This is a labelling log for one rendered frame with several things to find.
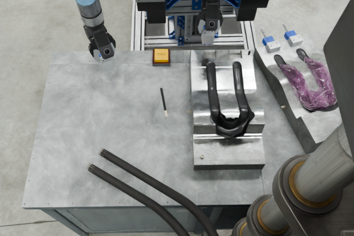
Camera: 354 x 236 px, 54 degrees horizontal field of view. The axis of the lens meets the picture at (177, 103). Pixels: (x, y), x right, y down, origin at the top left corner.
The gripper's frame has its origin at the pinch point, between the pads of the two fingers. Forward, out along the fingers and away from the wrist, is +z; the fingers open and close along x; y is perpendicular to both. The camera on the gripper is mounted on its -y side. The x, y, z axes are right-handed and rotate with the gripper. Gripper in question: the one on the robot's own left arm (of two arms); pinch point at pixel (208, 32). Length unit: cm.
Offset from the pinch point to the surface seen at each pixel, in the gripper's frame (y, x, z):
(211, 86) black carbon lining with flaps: -21.9, -1.5, 7.1
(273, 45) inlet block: -0.4, -28.7, 6.6
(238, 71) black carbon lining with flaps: -14.9, -12.9, 6.6
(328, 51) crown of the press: -77, -3, -87
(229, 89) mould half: -23.7, -8.6, 6.5
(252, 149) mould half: -48, -16, 9
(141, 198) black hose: -68, 23, 8
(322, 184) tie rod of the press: -84, -8, -67
